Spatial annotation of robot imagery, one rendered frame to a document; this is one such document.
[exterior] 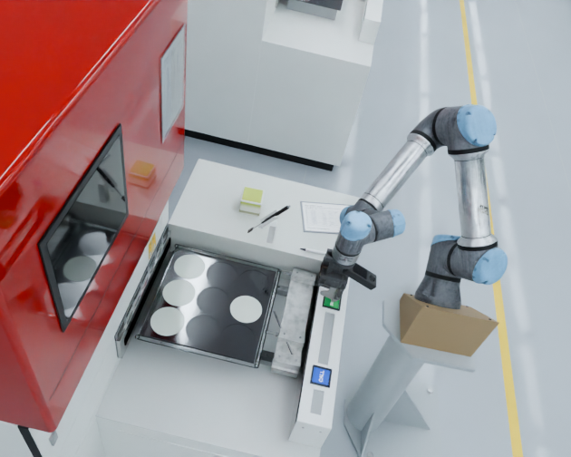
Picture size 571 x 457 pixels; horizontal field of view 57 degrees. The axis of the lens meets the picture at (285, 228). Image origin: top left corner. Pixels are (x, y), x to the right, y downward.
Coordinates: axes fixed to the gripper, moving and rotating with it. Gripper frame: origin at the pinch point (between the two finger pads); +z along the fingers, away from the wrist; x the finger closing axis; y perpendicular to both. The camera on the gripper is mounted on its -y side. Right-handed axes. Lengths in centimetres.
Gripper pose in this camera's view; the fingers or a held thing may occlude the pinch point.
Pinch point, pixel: (335, 298)
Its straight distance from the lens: 166.4
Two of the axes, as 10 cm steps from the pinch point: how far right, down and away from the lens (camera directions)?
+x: -1.8, 7.1, -6.8
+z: -1.6, 6.7, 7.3
